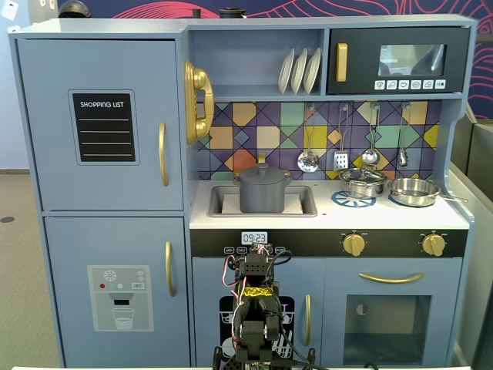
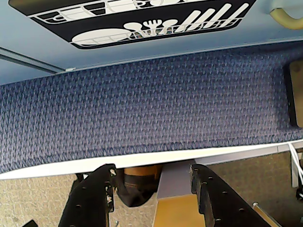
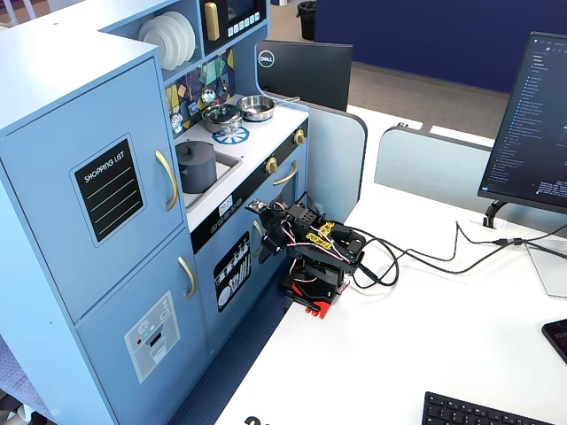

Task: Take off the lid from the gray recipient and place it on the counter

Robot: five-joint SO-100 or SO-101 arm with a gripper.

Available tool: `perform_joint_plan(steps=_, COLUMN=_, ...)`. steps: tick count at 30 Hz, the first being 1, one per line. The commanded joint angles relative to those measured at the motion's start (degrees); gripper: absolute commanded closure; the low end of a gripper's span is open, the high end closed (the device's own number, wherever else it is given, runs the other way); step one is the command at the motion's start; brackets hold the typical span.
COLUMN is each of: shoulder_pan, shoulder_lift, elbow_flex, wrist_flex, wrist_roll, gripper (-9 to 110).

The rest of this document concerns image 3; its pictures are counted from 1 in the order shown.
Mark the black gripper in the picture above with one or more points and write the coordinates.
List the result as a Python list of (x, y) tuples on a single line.
[(271, 235)]

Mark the gray pot lid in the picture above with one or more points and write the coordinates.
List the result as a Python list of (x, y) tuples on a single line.
[(192, 152)]

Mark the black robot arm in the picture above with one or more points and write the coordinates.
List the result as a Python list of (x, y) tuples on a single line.
[(328, 248)]

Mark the glass pot lid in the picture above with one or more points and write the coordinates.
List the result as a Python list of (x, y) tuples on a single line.
[(219, 113)]

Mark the blue dishwasher door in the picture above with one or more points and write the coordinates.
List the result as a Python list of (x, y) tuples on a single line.
[(208, 292)]

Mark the red table clamp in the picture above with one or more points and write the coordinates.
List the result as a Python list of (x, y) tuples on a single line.
[(320, 309)]

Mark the blue oven door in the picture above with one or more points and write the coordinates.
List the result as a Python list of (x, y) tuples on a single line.
[(301, 177)]

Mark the gold stove knob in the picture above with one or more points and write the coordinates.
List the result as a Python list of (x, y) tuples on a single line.
[(300, 137), (271, 165)]

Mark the gray toy sink basin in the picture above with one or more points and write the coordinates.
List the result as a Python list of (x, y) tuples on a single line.
[(226, 166)]

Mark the gray cooking pot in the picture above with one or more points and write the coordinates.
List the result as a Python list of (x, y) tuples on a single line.
[(199, 177)]

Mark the light blue desk divider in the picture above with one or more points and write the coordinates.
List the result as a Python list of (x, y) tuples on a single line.
[(425, 164), (336, 159)]

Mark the steel frying pan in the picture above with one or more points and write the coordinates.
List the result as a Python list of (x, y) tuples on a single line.
[(256, 107)]

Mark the steel skimmer spoon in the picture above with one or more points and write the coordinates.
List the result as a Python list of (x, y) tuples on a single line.
[(176, 121)]

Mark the steel slotted spatula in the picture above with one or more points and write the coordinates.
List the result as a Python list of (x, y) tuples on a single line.
[(193, 107)]

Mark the blue toy kitchen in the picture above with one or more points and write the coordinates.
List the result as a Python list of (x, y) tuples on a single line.
[(111, 288)]

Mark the steel ladle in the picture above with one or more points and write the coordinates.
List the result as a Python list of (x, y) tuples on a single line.
[(207, 94)]

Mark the small steel spoon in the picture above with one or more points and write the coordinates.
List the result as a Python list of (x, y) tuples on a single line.
[(224, 84)]

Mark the Dell monitor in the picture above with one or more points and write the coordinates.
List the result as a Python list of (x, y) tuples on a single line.
[(310, 75)]

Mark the fridge door with water dispenser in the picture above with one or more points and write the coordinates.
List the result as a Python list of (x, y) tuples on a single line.
[(133, 376)]

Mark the fridge door with shopping list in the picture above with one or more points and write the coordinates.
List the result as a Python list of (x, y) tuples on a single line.
[(53, 221)]

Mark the white plate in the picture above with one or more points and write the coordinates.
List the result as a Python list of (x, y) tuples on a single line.
[(153, 40), (189, 33), (177, 37)]

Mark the black toy microwave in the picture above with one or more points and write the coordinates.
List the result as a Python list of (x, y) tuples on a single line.
[(239, 20)]

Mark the black trash bin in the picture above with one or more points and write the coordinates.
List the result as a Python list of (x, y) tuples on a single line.
[(307, 20)]

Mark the black keyboard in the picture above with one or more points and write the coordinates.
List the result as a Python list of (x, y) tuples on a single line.
[(465, 411)]

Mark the silver monitor stand base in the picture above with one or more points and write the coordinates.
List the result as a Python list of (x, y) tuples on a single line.
[(547, 270)]

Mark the monitor with lit screen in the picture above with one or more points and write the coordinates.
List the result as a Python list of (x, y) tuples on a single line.
[(531, 124)]

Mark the black smartphone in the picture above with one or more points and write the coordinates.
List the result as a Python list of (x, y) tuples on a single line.
[(557, 338)]

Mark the small wrist camera board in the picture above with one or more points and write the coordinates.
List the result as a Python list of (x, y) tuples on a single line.
[(257, 206)]

